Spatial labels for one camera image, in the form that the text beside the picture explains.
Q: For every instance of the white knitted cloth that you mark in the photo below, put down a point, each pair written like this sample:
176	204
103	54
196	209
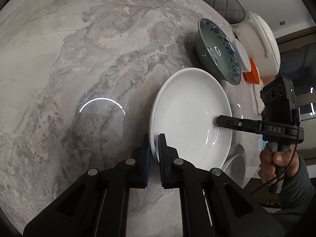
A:
258	104

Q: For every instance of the person's right hand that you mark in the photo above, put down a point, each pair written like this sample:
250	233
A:
269	161

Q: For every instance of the white rice cooker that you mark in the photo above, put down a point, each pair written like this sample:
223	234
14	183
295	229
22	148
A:
260	44

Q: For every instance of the white plastic bowl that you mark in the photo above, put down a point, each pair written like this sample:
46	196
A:
242	56

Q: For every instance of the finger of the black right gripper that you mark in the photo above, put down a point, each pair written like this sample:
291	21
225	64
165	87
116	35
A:
239	124

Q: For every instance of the dark green right sleeve forearm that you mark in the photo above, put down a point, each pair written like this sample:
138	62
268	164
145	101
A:
297	197

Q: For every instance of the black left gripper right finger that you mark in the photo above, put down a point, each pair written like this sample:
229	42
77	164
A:
212	204

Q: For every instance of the green blue patterned bowl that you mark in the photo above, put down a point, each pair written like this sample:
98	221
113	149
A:
216	52

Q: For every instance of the white plate under stack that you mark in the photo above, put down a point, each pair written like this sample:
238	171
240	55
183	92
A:
235	164

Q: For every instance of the white shallow plate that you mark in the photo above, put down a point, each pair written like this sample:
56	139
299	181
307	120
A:
185	111

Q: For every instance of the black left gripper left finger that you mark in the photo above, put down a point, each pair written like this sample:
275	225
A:
96	203

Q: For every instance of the orange plastic bowl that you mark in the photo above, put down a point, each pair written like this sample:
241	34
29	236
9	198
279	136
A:
252	77

